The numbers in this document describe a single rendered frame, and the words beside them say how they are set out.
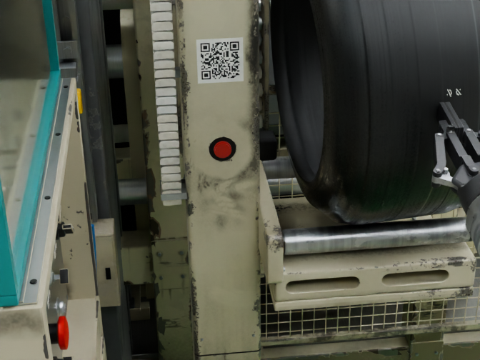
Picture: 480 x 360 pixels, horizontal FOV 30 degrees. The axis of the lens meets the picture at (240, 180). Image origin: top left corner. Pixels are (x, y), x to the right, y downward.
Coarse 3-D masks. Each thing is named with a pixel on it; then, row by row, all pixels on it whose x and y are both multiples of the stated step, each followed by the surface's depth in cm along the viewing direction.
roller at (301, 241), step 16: (368, 224) 156; (384, 224) 156; (400, 224) 156; (416, 224) 156; (432, 224) 156; (448, 224) 156; (464, 224) 157; (288, 240) 154; (304, 240) 154; (320, 240) 154; (336, 240) 154; (352, 240) 155; (368, 240) 155; (384, 240) 155; (400, 240) 156; (416, 240) 156; (432, 240) 156; (448, 240) 157; (464, 240) 157
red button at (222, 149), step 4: (216, 144) 151; (220, 144) 151; (224, 144) 151; (228, 144) 152; (216, 148) 152; (220, 148) 152; (224, 148) 152; (228, 148) 152; (216, 152) 152; (220, 152) 152; (224, 152) 152; (228, 152) 152; (220, 156) 152; (224, 156) 152
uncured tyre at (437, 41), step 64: (320, 0) 134; (384, 0) 129; (448, 0) 130; (320, 64) 182; (384, 64) 129; (448, 64) 130; (320, 128) 181; (384, 128) 132; (320, 192) 150; (384, 192) 140; (448, 192) 143
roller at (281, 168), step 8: (272, 160) 179; (280, 160) 179; (288, 160) 179; (264, 168) 178; (272, 168) 178; (280, 168) 178; (288, 168) 179; (272, 176) 179; (280, 176) 179; (288, 176) 180
